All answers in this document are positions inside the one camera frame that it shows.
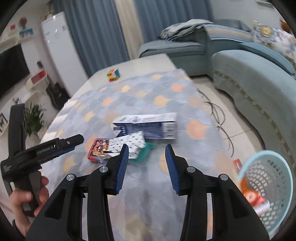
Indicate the light blue plastic basket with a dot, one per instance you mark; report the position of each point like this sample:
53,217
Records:
268,173

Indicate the red snack wrapper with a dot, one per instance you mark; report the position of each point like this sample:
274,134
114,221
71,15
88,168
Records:
259,204

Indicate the teal blue sofa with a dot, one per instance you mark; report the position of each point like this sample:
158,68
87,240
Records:
260,81

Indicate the person's left hand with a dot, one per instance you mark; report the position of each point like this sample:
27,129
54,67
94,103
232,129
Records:
18,197

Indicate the black guitar bag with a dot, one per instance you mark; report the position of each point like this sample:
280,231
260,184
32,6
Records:
58,95

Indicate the green potted plant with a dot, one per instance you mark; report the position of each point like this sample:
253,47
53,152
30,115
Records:
34,119

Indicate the white black dotted carton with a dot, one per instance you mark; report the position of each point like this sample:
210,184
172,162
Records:
134,141

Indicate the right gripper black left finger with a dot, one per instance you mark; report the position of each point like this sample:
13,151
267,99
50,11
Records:
61,216

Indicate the black television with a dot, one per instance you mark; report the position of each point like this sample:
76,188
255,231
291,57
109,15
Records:
13,68

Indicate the folded grey blanket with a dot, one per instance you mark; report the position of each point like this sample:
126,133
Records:
182,27

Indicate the colourful puzzle cube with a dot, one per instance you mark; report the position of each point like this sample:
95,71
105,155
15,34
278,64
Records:
113,75

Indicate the floral long cushion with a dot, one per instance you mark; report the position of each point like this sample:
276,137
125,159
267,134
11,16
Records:
275,39

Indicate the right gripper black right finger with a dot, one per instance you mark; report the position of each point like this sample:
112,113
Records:
233,216

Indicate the blue white milk carton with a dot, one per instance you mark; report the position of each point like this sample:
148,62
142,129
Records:
153,126

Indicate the small teal packet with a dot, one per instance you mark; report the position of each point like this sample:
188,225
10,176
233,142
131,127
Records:
144,152

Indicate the red blue card box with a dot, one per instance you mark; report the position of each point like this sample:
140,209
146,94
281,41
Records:
99,151

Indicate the blue window curtains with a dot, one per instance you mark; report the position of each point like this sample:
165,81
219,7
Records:
106,33

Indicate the white refrigerator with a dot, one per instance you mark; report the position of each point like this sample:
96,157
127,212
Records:
63,52

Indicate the grey scallop pattern tablecloth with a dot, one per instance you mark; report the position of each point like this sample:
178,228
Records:
146,113

